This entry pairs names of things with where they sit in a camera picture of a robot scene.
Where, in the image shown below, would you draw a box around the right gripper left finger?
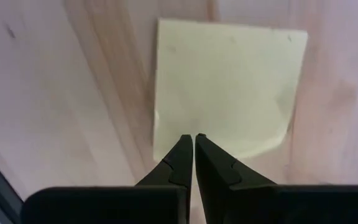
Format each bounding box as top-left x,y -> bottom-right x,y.
22,134 -> 194,224

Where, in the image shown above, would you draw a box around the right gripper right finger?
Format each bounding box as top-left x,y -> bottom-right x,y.
195,133 -> 358,224

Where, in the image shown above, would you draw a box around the yellow sticky note pad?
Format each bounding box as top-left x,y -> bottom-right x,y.
152,17 -> 309,162

